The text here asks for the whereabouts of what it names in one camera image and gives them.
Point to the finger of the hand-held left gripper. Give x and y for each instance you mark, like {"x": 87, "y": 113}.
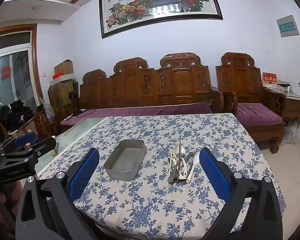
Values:
{"x": 25, "y": 140}
{"x": 43, "y": 146}

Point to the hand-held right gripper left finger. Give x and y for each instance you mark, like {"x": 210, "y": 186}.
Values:
{"x": 83, "y": 175}

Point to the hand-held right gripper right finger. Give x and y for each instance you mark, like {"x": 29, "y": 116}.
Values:
{"x": 213, "y": 175}

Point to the small white spoon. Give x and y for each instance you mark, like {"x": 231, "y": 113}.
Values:
{"x": 196, "y": 158}

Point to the large steel spoon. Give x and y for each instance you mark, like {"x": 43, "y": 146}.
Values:
{"x": 181, "y": 150}

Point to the large white plastic ladle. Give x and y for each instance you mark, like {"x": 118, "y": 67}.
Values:
{"x": 174, "y": 156}

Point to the rectangular metal tray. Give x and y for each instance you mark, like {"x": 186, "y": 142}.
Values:
{"x": 125, "y": 160}

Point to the beige chopstick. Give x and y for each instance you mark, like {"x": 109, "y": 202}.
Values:
{"x": 179, "y": 145}

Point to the person's left hand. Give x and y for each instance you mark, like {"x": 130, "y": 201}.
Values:
{"x": 1, "y": 201}

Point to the round-backed wooden chair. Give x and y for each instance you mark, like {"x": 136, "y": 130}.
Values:
{"x": 41, "y": 125}

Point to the pile of black bags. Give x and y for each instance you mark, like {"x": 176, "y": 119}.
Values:
{"x": 17, "y": 115}

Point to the clear plastic bag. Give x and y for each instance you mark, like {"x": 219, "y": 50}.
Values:
{"x": 49, "y": 111}

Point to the large cardboard box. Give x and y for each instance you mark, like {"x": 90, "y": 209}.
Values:
{"x": 61, "y": 95}

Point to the black standing fan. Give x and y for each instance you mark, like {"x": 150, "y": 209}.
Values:
{"x": 73, "y": 97}

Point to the blue floral tablecloth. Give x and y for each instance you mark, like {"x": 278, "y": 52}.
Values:
{"x": 152, "y": 200}

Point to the red window decoration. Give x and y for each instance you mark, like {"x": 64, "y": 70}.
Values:
{"x": 6, "y": 71}

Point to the red plastic item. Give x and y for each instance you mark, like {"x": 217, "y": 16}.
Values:
{"x": 58, "y": 75}

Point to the purple armchair cushion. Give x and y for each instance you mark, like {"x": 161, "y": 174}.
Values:
{"x": 257, "y": 113}

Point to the small cardboard box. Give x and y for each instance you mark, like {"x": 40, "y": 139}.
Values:
{"x": 63, "y": 67}

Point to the purple sofa cushion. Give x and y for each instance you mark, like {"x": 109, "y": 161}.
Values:
{"x": 140, "y": 111}

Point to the white plastic bag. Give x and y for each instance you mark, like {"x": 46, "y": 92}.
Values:
{"x": 291, "y": 131}

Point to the carved wooden sofa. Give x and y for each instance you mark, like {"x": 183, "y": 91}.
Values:
{"x": 180, "y": 85}

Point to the carved wooden armchair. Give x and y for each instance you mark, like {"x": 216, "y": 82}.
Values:
{"x": 240, "y": 80}

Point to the wooden side table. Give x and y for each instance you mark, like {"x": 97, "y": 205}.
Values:
{"x": 293, "y": 107}

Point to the red gift box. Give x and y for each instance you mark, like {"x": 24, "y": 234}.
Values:
{"x": 269, "y": 78}

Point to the white tabletop device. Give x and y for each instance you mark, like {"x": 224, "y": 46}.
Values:
{"x": 298, "y": 89}

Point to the framed peacock flower painting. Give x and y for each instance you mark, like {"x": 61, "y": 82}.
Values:
{"x": 160, "y": 2}

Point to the wooden door frame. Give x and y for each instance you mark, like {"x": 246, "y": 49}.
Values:
{"x": 36, "y": 62}

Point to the grey wall electrical panel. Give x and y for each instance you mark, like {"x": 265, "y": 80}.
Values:
{"x": 287, "y": 26}

